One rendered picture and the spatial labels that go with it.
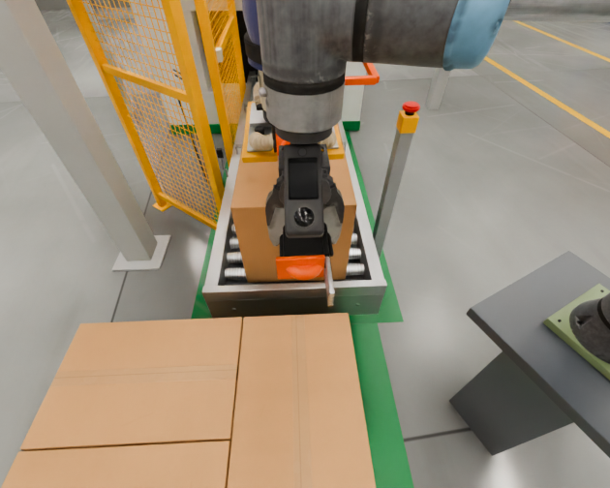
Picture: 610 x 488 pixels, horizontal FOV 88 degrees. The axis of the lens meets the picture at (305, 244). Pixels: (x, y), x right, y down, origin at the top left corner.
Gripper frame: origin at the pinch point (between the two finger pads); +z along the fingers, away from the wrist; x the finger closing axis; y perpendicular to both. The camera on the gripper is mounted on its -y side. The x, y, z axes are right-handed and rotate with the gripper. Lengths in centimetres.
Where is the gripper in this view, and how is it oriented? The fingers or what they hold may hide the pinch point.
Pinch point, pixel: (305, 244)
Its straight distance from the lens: 51.3
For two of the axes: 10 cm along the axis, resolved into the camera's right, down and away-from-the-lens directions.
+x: -10.0, 0.4, -0.3
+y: -0.5, -7.3, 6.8
